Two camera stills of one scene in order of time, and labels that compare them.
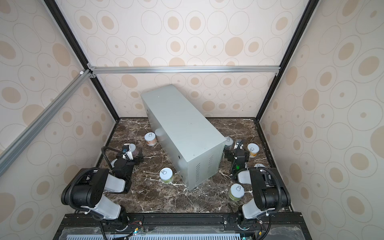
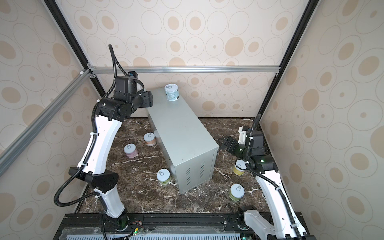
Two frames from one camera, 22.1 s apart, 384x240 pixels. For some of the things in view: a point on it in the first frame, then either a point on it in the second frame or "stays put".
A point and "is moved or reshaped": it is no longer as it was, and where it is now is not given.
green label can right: [236, 192] stays put
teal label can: [228, 143] is moved or reshaped
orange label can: [150, 139] stays put
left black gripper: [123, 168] -> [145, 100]
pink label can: [134, 151] stays put
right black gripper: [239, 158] -> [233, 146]
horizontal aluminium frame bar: [140, 68] stays put
